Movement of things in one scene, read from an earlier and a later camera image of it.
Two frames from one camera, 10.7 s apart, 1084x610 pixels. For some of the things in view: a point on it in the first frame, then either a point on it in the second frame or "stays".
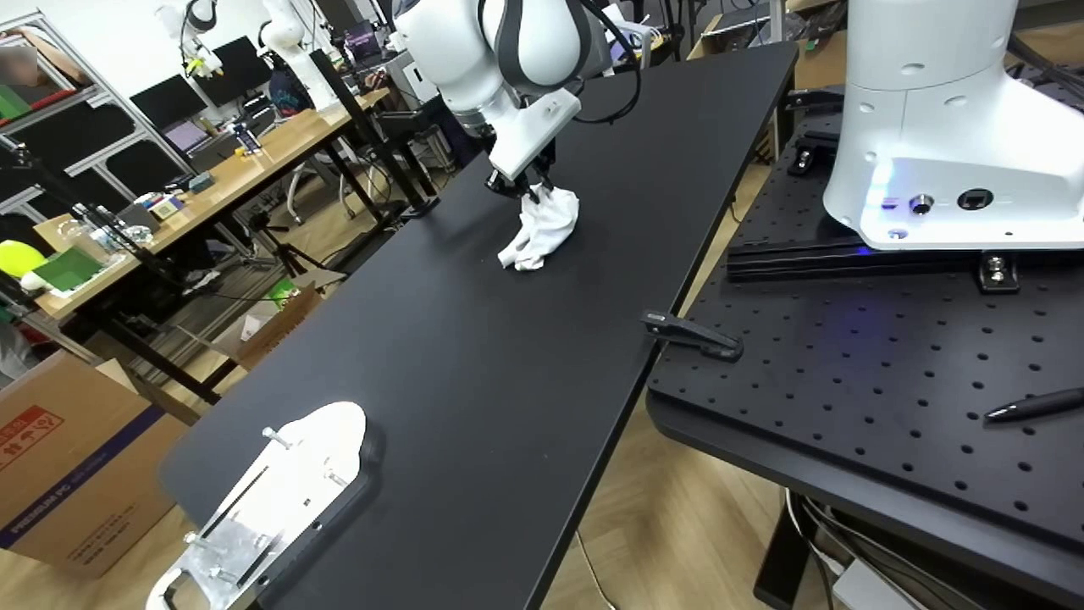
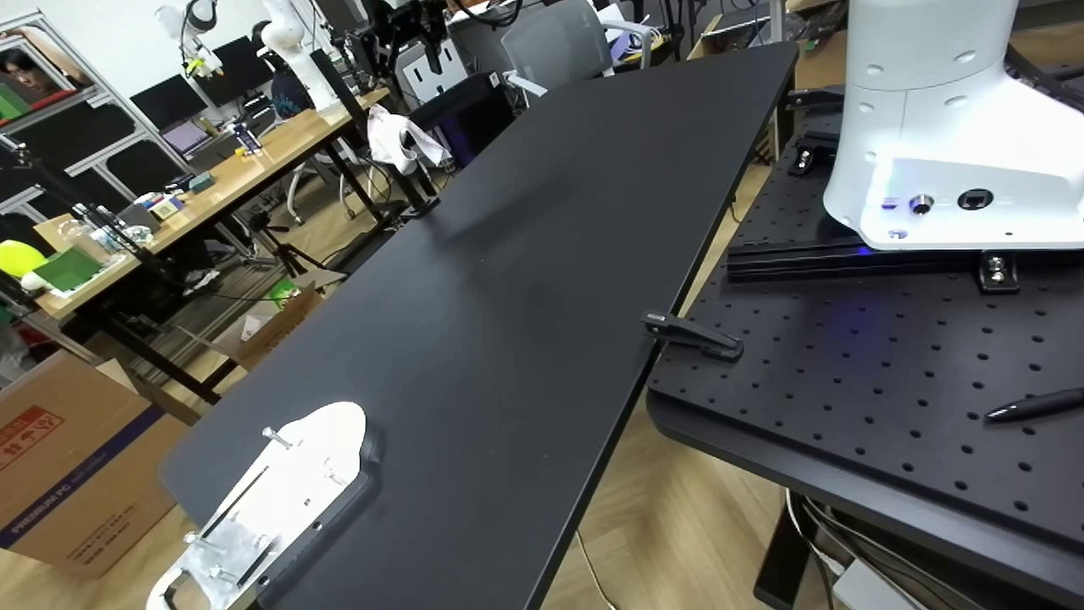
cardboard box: (78, 462) stays
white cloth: (542, 222) to (393, 139)
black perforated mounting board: (937, 388) stays
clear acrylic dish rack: (297, 471) stays
